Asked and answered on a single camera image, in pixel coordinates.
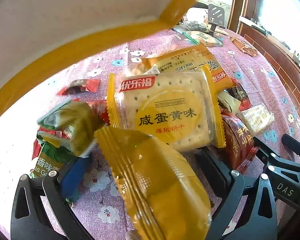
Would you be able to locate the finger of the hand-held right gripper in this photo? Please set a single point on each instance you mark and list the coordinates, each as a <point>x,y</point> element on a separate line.
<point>297,146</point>
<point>267,155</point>

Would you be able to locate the orange cracker packet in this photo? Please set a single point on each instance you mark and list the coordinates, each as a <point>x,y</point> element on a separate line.
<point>180,60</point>

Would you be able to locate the green white biscuit packet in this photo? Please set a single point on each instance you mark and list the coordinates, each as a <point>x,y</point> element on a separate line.
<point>202,38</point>

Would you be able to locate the television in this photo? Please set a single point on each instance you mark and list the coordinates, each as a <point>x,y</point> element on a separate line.
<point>277,10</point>

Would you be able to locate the small cream packet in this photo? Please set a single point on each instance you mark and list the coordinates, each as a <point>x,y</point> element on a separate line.
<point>227,101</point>

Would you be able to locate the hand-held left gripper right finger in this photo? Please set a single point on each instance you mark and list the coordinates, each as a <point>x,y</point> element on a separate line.
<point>240,192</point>

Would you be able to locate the plain yellow snack packet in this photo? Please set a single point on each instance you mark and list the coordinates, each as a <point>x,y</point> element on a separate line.
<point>160,185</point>

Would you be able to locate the white cup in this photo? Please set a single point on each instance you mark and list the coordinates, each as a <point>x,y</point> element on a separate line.
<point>197,14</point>

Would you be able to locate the olive green snack packet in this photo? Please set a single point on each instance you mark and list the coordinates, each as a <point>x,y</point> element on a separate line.
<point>77,125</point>

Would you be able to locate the green white snack packet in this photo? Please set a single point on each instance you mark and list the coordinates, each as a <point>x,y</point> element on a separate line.
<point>52,116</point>

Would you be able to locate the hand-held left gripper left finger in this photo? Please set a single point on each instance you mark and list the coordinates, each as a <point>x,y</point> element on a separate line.
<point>73,177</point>

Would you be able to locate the purple floral tablecloth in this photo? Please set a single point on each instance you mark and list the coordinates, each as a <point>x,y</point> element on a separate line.
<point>260,80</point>

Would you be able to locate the yellow round-label cracker packet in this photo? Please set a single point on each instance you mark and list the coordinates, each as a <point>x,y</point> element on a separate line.
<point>165,105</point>

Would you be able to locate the brown red snack packet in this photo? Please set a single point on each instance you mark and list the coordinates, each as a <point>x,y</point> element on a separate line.
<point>236,140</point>

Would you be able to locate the yellow rimmed white tray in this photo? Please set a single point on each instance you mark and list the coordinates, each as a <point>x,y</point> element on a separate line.
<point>65,47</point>

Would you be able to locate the dark brown candy packet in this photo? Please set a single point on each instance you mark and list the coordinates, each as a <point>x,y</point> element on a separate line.
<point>240,96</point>

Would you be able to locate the dark clear packet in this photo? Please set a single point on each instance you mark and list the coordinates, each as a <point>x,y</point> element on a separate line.
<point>192,25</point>

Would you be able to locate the green pea snack packet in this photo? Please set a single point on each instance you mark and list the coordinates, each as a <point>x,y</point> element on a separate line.
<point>48,161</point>

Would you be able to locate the wooden TV cabinet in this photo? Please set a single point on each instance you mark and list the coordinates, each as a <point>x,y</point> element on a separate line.
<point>277,55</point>

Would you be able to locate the red candy packet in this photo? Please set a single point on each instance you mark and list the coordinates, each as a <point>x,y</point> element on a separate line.
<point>80,86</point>

